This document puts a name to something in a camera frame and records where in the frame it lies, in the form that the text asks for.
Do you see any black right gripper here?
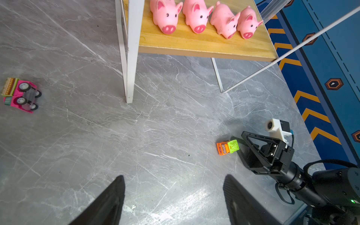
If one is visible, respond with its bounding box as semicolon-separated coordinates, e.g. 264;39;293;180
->
231;131;307;191

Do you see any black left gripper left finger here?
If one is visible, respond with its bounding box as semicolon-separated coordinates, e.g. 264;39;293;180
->
69;175;125;225

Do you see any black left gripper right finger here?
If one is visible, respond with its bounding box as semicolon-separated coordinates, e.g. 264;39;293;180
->
223;174;280;225

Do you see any orange green toy car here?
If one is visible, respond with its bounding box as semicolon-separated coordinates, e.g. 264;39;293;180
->
216;140;240;156

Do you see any pink toy pig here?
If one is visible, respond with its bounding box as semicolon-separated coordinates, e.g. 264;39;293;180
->
150;0;183;35
182;0;214;34
237;6;263;39
210;1;241;39

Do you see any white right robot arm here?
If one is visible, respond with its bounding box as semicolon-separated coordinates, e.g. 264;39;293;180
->
230;131;360;225

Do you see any wooden two-tier shelf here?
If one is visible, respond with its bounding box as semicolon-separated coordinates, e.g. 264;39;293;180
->
115;1;360;104

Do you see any pink toy truck striped roof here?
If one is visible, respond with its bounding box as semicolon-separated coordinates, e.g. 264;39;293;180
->
1;77;42;113

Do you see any right aluminium corner post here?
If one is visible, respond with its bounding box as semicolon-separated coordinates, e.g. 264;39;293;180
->
260;0;291;17

